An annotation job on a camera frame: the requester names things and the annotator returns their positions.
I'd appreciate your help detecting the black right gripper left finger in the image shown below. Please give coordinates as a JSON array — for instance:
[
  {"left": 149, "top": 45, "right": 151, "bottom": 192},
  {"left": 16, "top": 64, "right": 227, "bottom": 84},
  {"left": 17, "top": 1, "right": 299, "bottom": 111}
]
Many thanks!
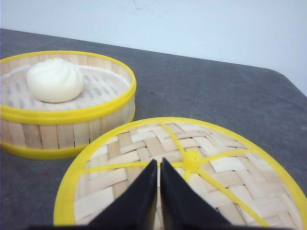
[{"left": 89, "top": 160, "right": 157, "bottom": 230}]

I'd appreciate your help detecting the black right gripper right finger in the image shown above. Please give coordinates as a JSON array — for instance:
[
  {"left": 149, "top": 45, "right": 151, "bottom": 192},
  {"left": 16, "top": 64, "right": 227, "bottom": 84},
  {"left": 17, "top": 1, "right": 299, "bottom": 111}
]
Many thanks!
[{"left": 160, "top": 158, "right": 230, "bottom": 230}]

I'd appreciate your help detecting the bamboo steamer lid yellow rim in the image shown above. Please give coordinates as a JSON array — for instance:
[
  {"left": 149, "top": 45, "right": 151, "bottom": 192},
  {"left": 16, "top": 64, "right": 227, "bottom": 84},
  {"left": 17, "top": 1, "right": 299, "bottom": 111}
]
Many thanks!
[{"left": 53, "top": 117, "right": 307, "bottom": 230}]

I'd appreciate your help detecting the bamboo steamer basket one bun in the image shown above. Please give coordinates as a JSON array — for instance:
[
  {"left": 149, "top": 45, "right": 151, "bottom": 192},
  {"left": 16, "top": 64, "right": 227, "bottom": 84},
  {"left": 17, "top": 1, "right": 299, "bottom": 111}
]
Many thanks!
[{"left": 0, "top": 50, "right": 137, "bottom": 160}]

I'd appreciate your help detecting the white steamed bun yellow top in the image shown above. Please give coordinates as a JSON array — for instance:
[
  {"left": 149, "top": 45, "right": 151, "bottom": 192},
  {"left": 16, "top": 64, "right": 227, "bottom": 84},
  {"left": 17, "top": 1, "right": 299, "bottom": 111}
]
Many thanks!
[{"left": 26, "top": 58, "right": 84, "bottom": 103}]

